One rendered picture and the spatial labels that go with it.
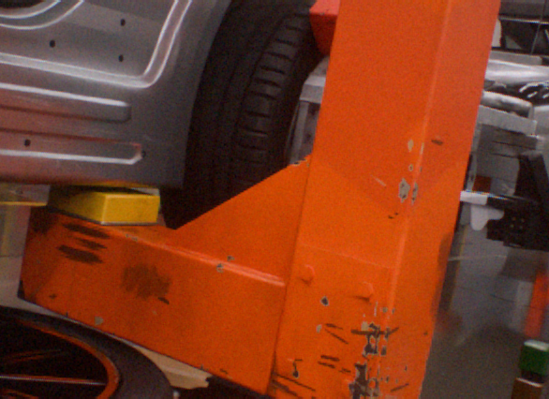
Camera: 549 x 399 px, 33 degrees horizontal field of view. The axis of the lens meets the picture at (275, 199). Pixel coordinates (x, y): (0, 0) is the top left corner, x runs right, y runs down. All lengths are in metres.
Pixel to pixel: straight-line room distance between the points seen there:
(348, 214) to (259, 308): 0.19
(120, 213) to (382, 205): 0.50
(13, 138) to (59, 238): 0.26
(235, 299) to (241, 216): 0.12
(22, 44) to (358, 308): 0.59
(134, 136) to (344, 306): 0.49
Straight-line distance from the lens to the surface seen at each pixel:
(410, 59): 1.18
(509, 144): 1.85
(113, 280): 1.45
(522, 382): 1.33
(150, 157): 1.53
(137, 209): 1.54
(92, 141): 1.44
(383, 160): 1.18
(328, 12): 1.56
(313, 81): 1.57
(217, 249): 1.35
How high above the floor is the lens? 0.91
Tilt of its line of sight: 6 degrees down
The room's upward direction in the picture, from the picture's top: 10 degrees clockwise
